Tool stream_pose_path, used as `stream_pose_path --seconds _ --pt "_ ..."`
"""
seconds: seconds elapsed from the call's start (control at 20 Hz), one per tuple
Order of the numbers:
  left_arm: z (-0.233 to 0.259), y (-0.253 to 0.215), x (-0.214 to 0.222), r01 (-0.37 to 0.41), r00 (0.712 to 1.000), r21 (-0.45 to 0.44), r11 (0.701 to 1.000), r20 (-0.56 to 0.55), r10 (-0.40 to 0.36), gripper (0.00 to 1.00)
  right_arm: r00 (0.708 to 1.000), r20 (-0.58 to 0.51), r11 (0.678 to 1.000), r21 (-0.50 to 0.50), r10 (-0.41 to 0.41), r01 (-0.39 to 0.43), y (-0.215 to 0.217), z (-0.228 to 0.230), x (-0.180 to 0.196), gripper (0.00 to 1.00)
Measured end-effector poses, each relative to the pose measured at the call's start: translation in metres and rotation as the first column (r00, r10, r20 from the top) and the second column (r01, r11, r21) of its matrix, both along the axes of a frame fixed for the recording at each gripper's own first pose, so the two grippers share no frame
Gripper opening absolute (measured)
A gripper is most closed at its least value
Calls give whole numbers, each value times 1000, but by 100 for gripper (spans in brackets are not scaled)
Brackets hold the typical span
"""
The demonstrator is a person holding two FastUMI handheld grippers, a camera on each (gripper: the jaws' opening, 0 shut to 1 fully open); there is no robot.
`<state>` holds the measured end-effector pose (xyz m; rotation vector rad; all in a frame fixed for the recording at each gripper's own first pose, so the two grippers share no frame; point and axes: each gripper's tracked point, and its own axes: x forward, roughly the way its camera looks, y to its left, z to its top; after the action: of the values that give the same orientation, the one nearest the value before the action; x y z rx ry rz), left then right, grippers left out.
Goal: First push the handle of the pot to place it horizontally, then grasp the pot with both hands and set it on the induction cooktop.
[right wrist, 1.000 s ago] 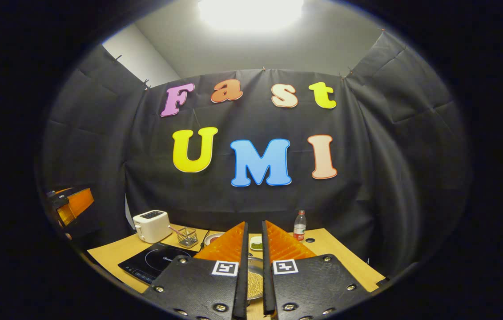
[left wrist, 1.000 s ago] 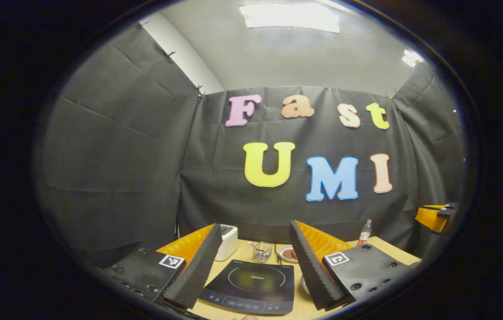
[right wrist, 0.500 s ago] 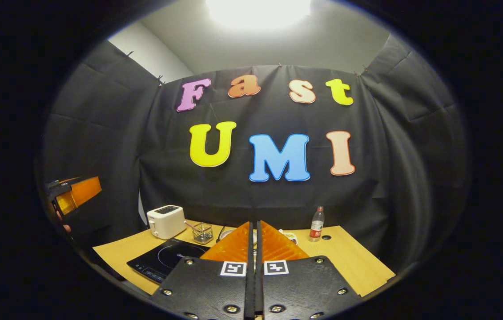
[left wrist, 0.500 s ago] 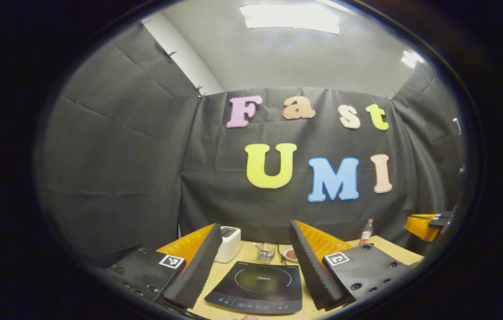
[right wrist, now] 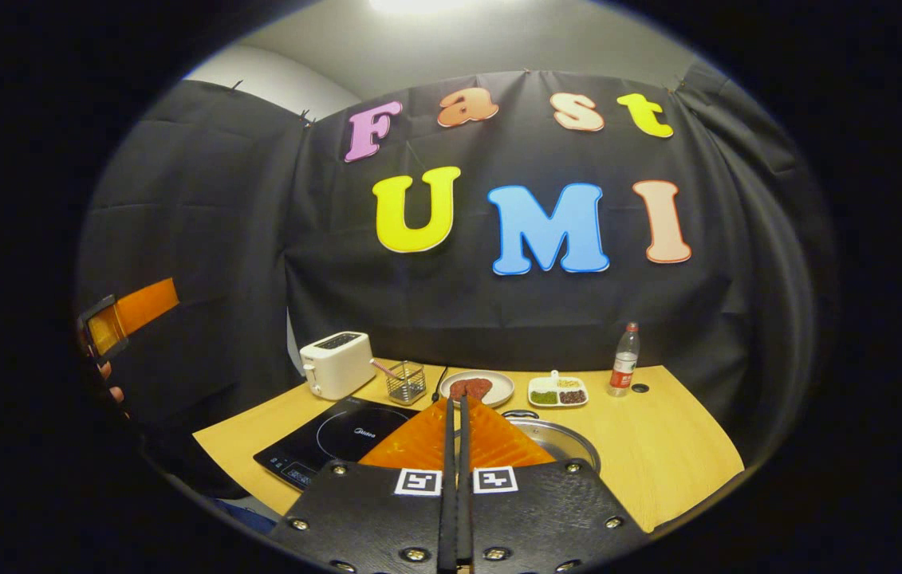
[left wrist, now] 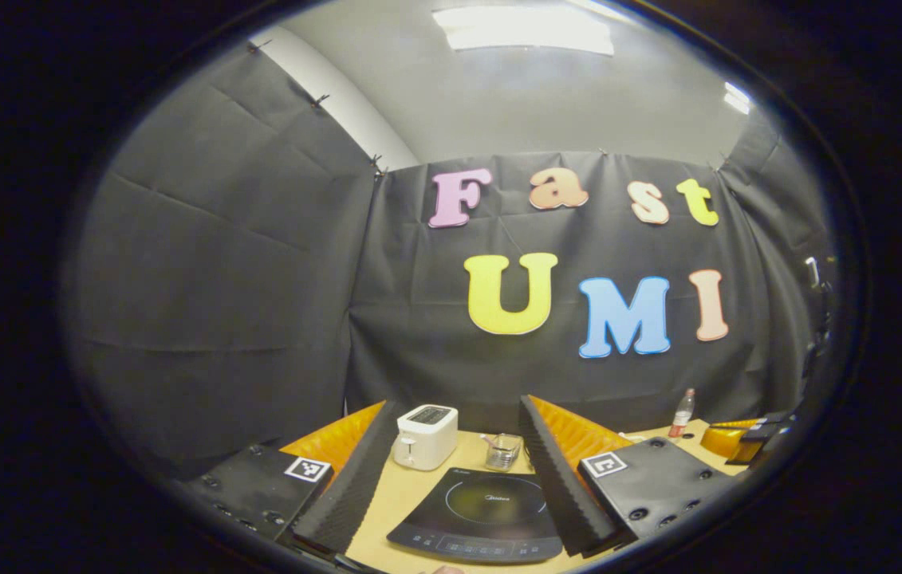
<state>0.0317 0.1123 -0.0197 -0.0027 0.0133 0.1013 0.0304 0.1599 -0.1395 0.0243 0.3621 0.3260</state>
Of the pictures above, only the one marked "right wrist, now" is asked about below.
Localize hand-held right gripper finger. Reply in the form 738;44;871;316
271;396;458;574
457;395;651;574

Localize stainless steel pot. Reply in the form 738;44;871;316
455;409;601;475

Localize black induction cooktop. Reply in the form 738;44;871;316
254;396;419;491

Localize round white plate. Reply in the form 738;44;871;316
439;370;515;409

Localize black backdrop cloth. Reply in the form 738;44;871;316
76;68;838;495

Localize white divided dish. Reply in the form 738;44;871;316
528;370;589;409

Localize white toaster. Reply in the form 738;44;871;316
299;331;377;401

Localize clear plastic water bottle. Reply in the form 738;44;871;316
609;322;641;398

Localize ceiling light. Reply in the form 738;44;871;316
369;0;483;15

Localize wire mesh basket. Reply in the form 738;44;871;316
384;361;427;405

